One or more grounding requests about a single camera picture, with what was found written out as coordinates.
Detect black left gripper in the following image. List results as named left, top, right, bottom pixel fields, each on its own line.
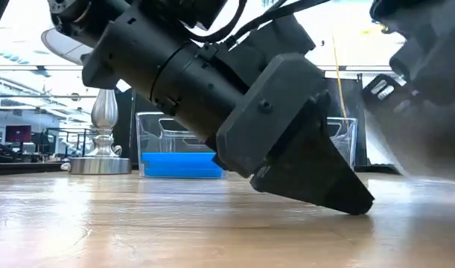
left=215, top=16, right=376, bottom=216

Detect yellow cable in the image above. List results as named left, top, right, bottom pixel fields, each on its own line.
left=331, top=35, right=348, bottom=118

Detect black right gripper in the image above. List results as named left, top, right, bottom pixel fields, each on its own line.
left=360, top=0, right=455, bottom=179

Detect white shade silver table lamp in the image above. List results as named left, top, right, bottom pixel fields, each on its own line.
left=40, top=28, right=133, bottom=176

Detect clear plastic bin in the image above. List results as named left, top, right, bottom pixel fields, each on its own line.
left=136, top=111, right=228, bottom=180
left=325, top=117, right=358, bottom=172

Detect black aluminium table frame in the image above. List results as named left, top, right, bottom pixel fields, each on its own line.
left=0, top=162, right=403, bottom=176

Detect dark red monitor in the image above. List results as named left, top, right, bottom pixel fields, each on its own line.
left=4, top=125, right=33, bottom=144

